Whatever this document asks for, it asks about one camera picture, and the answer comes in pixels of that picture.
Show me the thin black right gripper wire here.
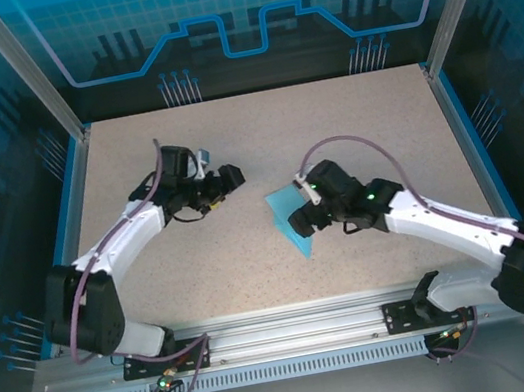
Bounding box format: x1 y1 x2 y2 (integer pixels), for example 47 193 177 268
340 217 367 239

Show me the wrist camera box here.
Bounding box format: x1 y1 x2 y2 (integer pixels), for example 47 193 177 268
292 173 324 210
184 146 218 182

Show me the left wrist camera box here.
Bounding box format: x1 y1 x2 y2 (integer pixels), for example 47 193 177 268
184 146 218 182

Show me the slotted grey cable duct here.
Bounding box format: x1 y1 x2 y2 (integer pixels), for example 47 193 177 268
103 334 432 392

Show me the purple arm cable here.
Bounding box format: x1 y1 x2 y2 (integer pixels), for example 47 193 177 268
36 135 221 392
295 102 524 381

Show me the aluminium front rail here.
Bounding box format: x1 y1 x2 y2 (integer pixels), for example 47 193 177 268
32 261 524 392

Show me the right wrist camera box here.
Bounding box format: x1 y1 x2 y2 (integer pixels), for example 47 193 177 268
292 173 324 210

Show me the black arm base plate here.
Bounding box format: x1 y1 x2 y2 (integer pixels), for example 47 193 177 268
380 287 477 337
120 339 215 383

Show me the cable connector green light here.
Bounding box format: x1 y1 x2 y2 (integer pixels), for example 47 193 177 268
434 321 472 347
151 366 184 392

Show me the thin black left gripper wire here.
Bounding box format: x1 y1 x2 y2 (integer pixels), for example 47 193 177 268
169 204 212 227

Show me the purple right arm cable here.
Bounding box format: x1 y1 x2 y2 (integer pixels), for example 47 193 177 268
295 102 524 381

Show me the thin black gripper wire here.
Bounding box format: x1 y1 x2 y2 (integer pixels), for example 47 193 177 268
169 204 212 227
340 217 367 239

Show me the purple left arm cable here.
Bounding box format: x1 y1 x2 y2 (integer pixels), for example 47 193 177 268
36 135 221 392

